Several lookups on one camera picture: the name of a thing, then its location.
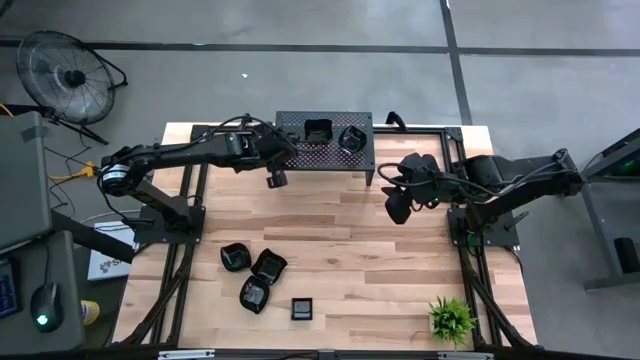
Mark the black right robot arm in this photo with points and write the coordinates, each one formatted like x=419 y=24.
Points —
x=525 y=182

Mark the black computer mouse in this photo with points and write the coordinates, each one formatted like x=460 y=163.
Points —
x=46 y=306

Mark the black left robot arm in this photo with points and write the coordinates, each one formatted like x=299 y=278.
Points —
x=190 y=152

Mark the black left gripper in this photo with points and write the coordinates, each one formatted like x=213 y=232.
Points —
x=277 y=147

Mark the dark keyboard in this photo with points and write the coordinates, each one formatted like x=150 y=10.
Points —
x=7 y=295

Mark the grey metal cart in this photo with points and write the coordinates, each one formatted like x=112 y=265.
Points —
x=607 y=220

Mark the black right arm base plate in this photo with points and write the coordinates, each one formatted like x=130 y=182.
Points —
x=500 y=236

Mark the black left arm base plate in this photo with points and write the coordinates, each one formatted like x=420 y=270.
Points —
x=150 y=234

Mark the black perforated metal shelf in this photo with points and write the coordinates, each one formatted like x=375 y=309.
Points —
x=325 y=162

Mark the white cardboard box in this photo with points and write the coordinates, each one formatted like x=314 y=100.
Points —
x=107 y=265

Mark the black trays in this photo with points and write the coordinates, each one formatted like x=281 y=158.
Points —
x=318 y=132

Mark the black rounded mini plate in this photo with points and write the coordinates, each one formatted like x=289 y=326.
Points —
x=254 y=295
x=351 y=140
x=235 y=257

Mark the yellow power plug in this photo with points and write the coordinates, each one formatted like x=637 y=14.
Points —
x=90 y=171

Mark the yellow cup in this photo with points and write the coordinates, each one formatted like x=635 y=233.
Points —
x=90 y=312

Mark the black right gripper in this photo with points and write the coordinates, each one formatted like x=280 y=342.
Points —
x=425 y=187

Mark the black floor fan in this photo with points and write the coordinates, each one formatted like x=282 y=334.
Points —
x=74 y=77

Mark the silver metal bracket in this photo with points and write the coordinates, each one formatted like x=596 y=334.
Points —
x=465 y=356
x=186 y=355

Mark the small square black plate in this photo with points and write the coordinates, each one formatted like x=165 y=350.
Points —
x=301 y=309

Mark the black slanted strut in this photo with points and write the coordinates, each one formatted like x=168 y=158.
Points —
x=100 y=242

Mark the grey desk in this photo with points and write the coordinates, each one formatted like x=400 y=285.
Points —
x=70 y=260

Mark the black box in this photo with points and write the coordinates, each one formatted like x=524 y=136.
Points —
x=627 y=255

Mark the black table clamp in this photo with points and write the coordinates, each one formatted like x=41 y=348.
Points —
x=396 y=120

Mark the grey equipment case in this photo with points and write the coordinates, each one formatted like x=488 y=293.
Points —
x=22 y=180

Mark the green artificial plant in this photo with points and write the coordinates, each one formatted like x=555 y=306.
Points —
x=451 y=320

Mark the black curved square plate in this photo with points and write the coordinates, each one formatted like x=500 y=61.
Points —
x=269 y=266

